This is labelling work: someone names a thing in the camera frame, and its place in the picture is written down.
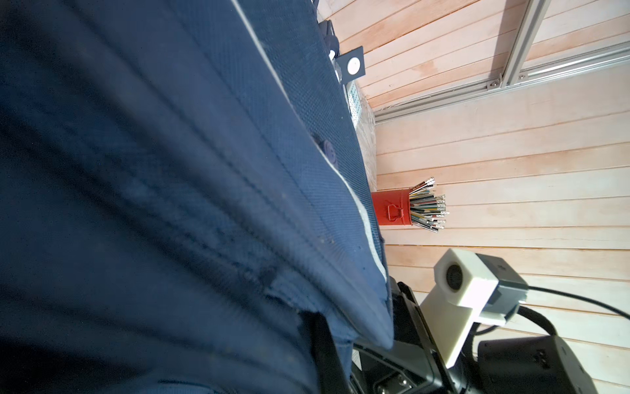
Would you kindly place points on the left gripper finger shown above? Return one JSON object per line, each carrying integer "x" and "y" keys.
{"x": 331, "y": 376}

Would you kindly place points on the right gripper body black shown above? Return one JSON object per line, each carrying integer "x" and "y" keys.
{"x": 412, "y": 364}

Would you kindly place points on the navy blue student backpack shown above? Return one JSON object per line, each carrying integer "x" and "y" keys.
{"x": 181, "y": 183}

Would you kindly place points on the light green calculator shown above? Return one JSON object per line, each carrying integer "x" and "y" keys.
{"x": 353, "y": 99}

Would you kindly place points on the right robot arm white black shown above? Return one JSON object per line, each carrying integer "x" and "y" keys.
{"x": 543, "y": 364}

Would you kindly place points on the red pen holder cup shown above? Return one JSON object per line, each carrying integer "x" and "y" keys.
{"x": 392, "y": 207}

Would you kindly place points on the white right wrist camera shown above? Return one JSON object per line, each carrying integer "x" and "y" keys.
{"x": 469, "y": 288}

